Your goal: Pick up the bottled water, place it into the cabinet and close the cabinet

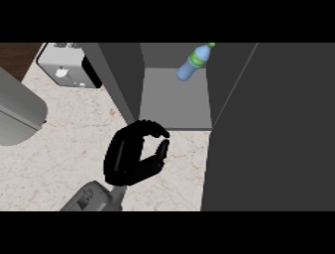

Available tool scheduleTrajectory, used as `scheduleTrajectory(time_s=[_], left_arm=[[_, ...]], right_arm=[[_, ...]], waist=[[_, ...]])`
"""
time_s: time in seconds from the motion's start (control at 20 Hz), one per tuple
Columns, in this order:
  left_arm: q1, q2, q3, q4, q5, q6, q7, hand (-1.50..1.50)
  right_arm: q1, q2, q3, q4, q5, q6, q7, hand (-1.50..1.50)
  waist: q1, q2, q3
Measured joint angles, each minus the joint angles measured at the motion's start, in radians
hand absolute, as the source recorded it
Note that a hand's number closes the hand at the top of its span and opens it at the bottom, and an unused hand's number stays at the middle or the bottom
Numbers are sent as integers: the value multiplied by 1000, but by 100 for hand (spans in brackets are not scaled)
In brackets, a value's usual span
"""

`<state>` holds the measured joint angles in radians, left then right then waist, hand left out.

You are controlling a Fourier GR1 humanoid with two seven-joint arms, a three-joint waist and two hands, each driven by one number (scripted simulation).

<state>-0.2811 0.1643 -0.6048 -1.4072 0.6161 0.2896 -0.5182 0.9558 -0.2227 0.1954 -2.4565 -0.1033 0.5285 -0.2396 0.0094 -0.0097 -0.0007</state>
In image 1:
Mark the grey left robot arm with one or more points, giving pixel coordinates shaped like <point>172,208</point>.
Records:
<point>92,198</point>

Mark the dark grey cabinet door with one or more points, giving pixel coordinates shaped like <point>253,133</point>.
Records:
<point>290,132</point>

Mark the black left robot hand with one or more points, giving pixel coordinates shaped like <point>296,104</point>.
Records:
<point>125,158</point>

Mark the blue plastic water bottle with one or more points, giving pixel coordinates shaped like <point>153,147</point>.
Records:
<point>190,66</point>

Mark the dark grey cabinet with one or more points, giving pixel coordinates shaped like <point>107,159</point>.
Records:
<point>174,102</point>

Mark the pale grey rounded appliance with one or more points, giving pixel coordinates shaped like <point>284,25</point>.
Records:
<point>2,109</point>

